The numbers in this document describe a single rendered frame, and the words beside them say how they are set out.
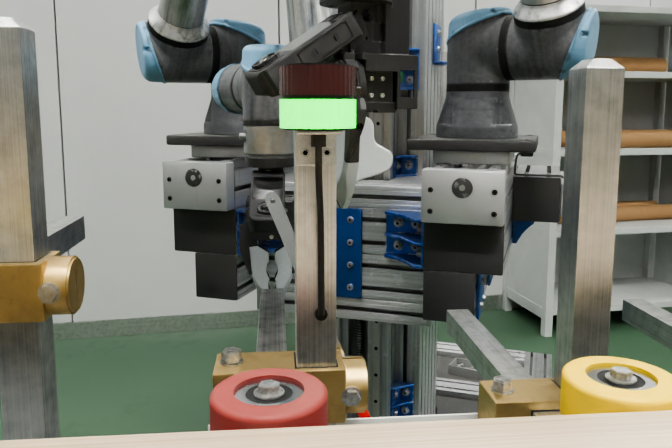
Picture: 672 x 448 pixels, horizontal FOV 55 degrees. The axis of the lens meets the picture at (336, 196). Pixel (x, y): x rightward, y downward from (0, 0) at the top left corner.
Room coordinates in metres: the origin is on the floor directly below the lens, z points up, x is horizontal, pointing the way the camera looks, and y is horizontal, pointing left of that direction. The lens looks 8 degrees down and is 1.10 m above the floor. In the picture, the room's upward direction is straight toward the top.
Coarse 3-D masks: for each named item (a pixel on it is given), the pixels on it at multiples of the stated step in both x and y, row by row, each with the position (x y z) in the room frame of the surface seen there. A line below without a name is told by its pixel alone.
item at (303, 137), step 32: (288, 64) 0.50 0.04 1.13; (320, 64) 0.49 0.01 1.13; (288, 96) 0.50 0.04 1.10; (320, 96) 0.49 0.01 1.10; (352, 96) 0.51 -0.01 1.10; (320, 160) 0.51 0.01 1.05; (320, 192) 0.52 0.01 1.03; (320, 224) 0.53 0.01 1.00; (320, 256) 0.54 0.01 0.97; (320, 288) 0.54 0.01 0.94; (320, 320) 0.54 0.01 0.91
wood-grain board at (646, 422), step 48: (192, 432) 0.37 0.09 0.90; (240, 432) 0.37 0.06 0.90; (288, 432) 0.37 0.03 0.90; (336, 432) 0.37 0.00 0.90; (384, 432) 0.37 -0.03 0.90; (432, 432) 0.37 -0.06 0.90; (480, 432) 0.37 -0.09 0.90; (528, 432) 0.37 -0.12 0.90; (576, 432) 0.37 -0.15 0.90; (624, 432) 0.37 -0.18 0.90
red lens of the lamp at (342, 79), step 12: (288, 72) 0.49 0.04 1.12; (300, 72) 0.49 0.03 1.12; (312, 72) 0.49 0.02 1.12; (324, 72) 0.49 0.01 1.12; (336, 72) 0.49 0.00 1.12; (348, 72) 0.50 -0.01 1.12; (288, 84) 0.49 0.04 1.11; (300, 84) 0.49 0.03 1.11; (312, 84) 0.49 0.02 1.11; (324, 84) 0.49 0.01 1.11; (336, 84) 0.49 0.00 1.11; (348, 84) 0.50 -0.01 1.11
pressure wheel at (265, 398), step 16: (272, 368) 0.46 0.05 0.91; (224, 384) 0.43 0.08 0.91; (240, 384) 0.43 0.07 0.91; (256, 384) 0.43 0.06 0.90; (272, 384) 0.42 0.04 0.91; (288, 384) 0.43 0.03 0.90; (304, 384) 0.43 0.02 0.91; (320, 384) 0.43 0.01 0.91; (224, 400) 0.40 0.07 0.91; (240, 400) 0.41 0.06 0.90; (256, 400) 0.41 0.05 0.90; (272, 400) 0.41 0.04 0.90; (288, 400) 0.41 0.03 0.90; (304, 400) 0.40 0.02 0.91; (320, 400) 0.40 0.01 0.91; (224, 416) 0.39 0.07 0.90; (240, 416) 0.38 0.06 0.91; (256, 416) 0.38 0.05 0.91; (272, 416) 0.38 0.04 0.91; (288, 416) 0.38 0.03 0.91; (304, 416) 0.39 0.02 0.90; (320, 416) 0.40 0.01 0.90
